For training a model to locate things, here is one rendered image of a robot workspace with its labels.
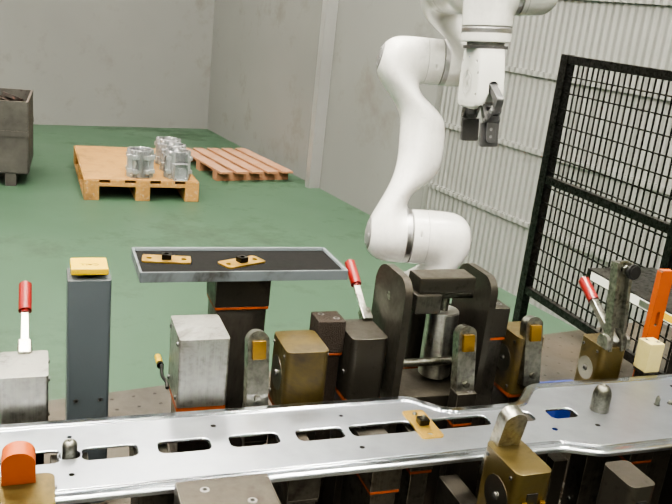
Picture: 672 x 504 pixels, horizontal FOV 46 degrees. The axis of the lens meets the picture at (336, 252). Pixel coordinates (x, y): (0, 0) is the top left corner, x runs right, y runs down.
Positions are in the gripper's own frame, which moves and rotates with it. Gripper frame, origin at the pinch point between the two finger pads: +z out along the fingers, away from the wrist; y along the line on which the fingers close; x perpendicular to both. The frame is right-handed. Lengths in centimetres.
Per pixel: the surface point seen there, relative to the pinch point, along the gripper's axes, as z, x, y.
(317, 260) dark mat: 24.3, -25.8, -10.6
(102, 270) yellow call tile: 23, -64, -1
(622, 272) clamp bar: 24.8, 30.5, 0.0
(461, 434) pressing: 44, -8, 24
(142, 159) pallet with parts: 73, -83, -508
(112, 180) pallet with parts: 88, -105, -499
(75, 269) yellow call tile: 22, -68, 0
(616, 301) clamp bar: 30.3, 29.7, 0.4
